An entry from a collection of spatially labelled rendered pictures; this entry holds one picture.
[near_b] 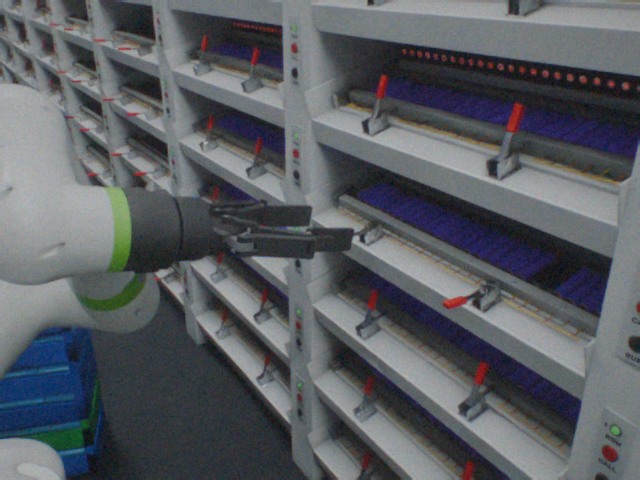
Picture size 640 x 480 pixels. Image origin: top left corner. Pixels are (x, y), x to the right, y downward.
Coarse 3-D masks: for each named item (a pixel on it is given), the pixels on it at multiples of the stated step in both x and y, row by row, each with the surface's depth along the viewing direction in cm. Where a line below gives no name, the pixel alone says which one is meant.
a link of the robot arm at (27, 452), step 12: (0, 444) 71; (12, 444) 71; (24, 444) 71; (36, 444) 72; (0, 456) 69; (12, 456) 69; (24, 456) 69; (36, 456) 70; (48, 456) 70; (0, 468) 67; (12, 468) 67; (24, 468) 68; (36, 468) 68; (48, 468) 69; (60, 468) 70
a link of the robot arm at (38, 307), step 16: (0, 288) 97; (16, 288) 98; (32, 288) 99; (48, 288) 100; (64, 288) 100; (0, 304) 95; (16, 304) 96; (32, 304) 98; (48, 304) 100; (64, 304) 100; (0, 320) 92; (16, 320) 94; (32, 320) 97; (48, 320) 101; (64, 320) 102; (0, 336) 91; (16, 336) 94; (32, 336) 98; (0, 352) 90; (16, 352) 94; (0, 368) 89
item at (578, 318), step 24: (384, 216) 108; (408, 240) 102; (432, 240) 99; (456, 264) 94; (480, 264) 91; (504, 288) 87; (528, 288) 84; (528, 312) 82; (552, 312) 81; (576, 312) 78
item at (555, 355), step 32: (320, 192) 118; (352, 192) 120; (320, 224) 117; (352, 224) 113; (480, 224) 103; (352, 256) 112; (384, 256) 103; (416, 256) 100; (416, 288) 97; (448, 288) 92; (480, 320) 86; (512, 320) 83; (544, 320) 82; (512, 352) 83; (544, 352) 77; (576, 352) 76; (576, 384) 75
